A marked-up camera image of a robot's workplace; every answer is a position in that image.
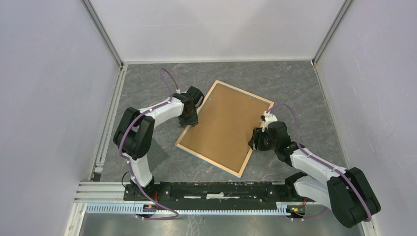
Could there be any wooden picture frame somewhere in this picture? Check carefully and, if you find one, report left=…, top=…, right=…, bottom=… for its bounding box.
left=174, top=80, right=275, bottom=178

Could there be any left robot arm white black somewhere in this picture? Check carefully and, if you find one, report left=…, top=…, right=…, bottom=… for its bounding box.
left=113, top=86, right=204, bottom=201

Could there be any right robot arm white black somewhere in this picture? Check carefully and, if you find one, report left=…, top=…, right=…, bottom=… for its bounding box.
left=248, top=121, right=381, bottom=228

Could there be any grey building block baseplate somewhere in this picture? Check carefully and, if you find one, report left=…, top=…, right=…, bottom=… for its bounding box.
left=147, top=139, right=169, bottom=171

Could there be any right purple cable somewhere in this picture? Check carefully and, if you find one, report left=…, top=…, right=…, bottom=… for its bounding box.
left=265, top=103, right=373, bottom=224

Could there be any purple cable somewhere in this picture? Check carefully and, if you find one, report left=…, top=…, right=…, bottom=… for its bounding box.
left=265, top=103, right=373, bottom=224
left=118, top=68, right=180, bottom=221

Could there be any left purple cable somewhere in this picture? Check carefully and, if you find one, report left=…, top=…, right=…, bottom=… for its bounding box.
left=118, top=68, right=180, bottom=221

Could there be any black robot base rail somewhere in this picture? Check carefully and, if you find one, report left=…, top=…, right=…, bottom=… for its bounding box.
left=123, top=181, right=312, bottom=211

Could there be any aluminium frame rail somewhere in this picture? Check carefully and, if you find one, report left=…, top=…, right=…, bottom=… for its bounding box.
left=74, top=181, right=370, bottom=216

